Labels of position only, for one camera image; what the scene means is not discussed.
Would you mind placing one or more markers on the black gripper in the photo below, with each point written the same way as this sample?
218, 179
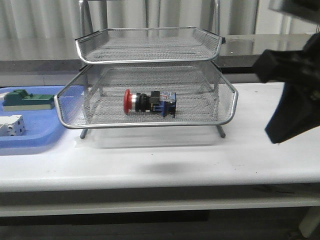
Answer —
298, 109

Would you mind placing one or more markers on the red emergency stop button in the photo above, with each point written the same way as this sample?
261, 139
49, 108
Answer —
160, 102

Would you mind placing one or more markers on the white table leg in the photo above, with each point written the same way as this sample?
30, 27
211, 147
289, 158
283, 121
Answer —
310, 222

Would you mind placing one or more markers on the blue plastic tray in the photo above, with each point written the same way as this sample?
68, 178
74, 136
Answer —
42, 128

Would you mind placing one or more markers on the dark stone counter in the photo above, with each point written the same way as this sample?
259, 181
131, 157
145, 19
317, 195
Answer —
50, 55

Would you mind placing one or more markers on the white circuit breaker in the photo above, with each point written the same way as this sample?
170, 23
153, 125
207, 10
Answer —
12, 125

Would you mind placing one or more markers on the silver mesh rack frame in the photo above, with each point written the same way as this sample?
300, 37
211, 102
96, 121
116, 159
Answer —
86, 26

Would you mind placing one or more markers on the green knife switch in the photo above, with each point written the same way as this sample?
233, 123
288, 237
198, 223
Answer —
21, 100

